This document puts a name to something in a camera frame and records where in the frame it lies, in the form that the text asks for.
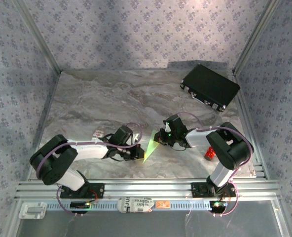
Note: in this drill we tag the light green cloth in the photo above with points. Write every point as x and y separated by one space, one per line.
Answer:
152 145

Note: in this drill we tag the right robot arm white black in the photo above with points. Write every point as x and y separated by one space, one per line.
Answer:
231 150

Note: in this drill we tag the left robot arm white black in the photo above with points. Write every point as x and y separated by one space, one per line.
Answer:
52 168

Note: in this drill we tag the small pink white card box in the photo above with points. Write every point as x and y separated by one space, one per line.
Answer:
96 134

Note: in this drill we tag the red toy block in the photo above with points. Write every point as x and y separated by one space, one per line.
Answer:
209 154

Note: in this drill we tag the printed white paper roll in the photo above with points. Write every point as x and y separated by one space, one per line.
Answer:
136 205

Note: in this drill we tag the small orange tag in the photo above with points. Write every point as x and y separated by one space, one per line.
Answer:
162 204

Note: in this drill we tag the black hard case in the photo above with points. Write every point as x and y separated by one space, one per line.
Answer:
210 85

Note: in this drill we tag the clear acrylic panel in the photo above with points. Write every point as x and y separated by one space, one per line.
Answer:
148 224

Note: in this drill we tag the black controller board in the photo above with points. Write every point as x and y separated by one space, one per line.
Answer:
79 206
218 206

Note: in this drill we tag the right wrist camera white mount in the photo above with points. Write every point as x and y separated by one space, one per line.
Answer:
168 127

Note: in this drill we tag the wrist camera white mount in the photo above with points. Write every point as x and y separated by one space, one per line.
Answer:
168 127
136 137

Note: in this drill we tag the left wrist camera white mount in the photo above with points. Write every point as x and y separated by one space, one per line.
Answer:
136 137

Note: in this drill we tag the long aluminium mounting rail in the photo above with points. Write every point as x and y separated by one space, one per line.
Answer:
148 187

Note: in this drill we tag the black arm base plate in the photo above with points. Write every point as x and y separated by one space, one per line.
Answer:
197 191
96 191

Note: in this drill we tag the aluminium table side rail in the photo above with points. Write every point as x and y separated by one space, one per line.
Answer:
47 111
245 111

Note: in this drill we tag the grey metal bracket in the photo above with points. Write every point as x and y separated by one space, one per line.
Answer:
32 210

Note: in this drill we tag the aluminium frame post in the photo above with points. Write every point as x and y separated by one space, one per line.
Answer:
39 37
254 37

